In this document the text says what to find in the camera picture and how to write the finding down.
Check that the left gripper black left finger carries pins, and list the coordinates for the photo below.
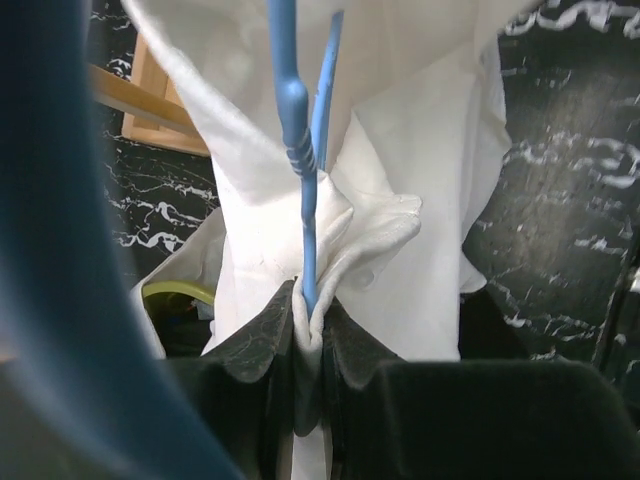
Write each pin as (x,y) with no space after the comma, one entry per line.
(225,415)

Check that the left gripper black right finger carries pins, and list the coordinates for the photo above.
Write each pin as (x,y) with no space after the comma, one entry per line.
(394,419)

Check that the blue wire hanger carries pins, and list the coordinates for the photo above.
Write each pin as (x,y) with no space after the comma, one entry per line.
(60,286)

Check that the white shirt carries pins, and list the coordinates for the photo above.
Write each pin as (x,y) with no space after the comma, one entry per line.
(417,136)

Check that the olive green garment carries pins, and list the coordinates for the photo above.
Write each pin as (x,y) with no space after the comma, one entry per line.
(174,298)

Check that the wooden clothes rack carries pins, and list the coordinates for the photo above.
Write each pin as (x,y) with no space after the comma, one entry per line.
(153,111)

